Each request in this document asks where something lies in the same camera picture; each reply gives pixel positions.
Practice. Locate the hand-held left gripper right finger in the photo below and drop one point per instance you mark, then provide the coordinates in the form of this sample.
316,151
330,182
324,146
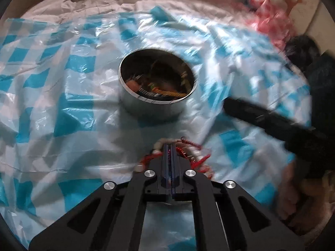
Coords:
180,172

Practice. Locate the person's right hand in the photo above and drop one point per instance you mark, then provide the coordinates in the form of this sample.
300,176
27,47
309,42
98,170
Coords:
298,196

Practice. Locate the mixed jewelry pile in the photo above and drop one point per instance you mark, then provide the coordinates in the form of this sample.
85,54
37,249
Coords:
157,83

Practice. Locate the blue checked plastic sheet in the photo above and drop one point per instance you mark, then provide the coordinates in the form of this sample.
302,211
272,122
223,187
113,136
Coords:
78,104

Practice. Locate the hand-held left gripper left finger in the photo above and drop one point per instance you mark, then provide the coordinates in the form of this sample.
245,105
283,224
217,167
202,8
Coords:
157,172

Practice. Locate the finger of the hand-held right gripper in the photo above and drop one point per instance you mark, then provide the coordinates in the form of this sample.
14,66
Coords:
264,121

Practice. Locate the pink red cloth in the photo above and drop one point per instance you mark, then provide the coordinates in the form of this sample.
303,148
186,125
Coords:
269,18

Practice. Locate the dark cloth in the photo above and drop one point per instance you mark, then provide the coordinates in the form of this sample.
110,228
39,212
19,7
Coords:
314,65

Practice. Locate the round metal tin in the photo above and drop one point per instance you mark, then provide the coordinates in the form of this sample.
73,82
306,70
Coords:
154,96

